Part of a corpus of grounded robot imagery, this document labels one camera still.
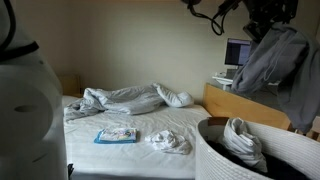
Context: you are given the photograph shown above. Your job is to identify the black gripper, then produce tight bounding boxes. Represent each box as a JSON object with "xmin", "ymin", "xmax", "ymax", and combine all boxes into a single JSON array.
[{"xmin": 242, "ymin": 0, "xmax": 300, "ymax": 44}]

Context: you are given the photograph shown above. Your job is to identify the grey garment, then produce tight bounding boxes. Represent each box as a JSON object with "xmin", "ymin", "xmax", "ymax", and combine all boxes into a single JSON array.
[{"xmin": 230, "ymin": 22, "xmax": 320, "ymax": 134}]

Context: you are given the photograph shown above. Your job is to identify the cream white cloth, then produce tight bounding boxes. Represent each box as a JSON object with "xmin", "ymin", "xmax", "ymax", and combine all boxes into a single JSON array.
[{"xmin": 217, "ymin": 117, "xmax": 270, "ymax": 174}]

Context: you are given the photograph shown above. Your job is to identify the white shirt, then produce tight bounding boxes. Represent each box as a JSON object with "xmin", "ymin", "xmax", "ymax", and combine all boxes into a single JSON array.
[{"xmin": 144, "ymin": 129, "xmax": 194, "ymax": 156}]

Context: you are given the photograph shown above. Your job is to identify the white woven laundry basket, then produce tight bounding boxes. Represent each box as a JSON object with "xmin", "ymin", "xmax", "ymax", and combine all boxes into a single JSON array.
[{"xmin": 194, "ymin": 117, "xmax": 320, "ymax": 180}]

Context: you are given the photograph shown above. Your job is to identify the wide black monitor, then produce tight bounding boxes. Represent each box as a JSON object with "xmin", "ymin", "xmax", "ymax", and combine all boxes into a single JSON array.
[{"xmin": 224, "ymin": 37, "xmax": 253, "ymax": 67}]

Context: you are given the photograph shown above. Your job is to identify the grey desktop box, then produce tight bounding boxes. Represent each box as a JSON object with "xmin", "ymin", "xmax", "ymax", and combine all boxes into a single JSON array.
[{"xmin": 226, "ymin": 68, "xmax": 239, "ymax": 80}]

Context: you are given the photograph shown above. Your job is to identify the white desk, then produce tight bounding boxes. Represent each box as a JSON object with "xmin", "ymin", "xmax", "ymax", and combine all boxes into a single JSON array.
[{"xmin": 211, "ymin": 75, "xmax": 281, "ymax": 92}]

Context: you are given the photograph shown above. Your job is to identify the gray rumpled blanket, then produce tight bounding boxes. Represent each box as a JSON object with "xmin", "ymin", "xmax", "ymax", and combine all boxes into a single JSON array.
[{"xmin": 63, "ymin": 83, "xmax": 168, "ymax": 122}]

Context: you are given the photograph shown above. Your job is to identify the bed with white sheet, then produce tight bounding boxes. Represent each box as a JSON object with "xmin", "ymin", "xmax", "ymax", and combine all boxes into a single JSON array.
[{"xmin": 61, "ymin": 95, "xmax": 213, "ymax": 180}]

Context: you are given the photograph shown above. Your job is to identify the small wooden nightstand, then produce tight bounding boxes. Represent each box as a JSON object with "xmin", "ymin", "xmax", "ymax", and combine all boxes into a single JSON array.
[{"xmin": 59, "ymin": 74, "xmax": 84, "ymax": 98}]

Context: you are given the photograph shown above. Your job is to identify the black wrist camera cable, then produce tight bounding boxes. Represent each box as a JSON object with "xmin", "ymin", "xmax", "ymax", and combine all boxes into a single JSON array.
[{"xmin": 181, "ymin": 0, "xmax": 231, "ymax": 37}]

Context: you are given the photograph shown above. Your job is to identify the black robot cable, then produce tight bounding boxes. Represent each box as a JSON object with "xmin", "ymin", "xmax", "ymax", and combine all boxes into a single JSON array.
[{"xmin": 0, "ymin": 0, "xmax": 40, "ymax": 63}]

